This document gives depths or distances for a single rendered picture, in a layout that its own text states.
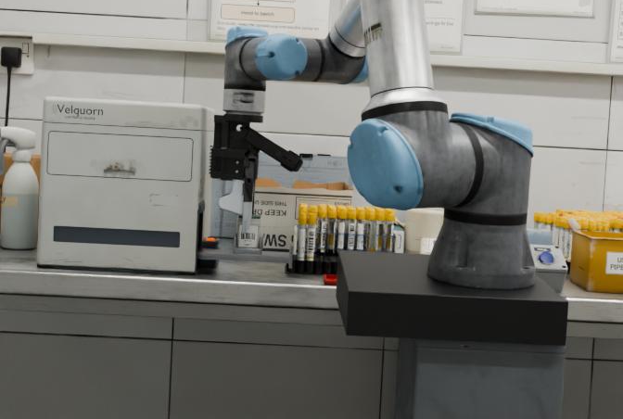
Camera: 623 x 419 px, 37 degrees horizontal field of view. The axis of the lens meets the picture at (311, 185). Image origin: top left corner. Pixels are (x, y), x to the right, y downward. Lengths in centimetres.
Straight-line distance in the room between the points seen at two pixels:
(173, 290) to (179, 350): 73
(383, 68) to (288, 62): 33
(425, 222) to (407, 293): 74
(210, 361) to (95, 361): 28
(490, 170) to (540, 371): 28
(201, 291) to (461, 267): 51
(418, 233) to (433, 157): 77
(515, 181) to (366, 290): 26
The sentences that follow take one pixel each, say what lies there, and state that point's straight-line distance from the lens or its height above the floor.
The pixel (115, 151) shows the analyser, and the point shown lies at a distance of 165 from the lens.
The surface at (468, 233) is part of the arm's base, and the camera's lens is 128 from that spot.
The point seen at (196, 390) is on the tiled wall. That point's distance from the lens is 236.
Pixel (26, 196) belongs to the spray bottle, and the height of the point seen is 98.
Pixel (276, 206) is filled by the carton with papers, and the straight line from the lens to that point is 192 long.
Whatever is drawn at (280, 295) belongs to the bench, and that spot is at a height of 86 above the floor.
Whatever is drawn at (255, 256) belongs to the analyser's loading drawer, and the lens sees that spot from 165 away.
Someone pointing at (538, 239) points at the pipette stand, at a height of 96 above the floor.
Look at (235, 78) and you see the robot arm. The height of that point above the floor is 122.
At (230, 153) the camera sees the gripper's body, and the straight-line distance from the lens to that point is 163.
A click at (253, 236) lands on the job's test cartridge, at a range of 165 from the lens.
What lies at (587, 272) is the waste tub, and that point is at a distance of 177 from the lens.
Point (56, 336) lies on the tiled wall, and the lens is 238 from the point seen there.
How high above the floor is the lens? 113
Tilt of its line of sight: 3 degrees down
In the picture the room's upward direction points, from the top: 3 degrees clockwise
